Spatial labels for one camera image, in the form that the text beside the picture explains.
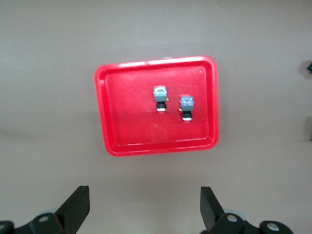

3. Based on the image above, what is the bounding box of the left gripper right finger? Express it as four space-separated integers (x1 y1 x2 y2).
200 186 293 234

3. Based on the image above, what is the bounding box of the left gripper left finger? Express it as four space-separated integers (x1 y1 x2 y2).
0 185 90 234

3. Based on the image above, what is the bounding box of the red mushroom push button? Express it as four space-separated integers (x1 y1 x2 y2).
152 85 171 115
178 95 195 124

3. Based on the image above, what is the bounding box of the red plastic tray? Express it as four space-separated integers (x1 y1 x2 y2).
93 55 220 157

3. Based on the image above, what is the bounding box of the brown table mat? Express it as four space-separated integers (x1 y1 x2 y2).
0 0 312 234

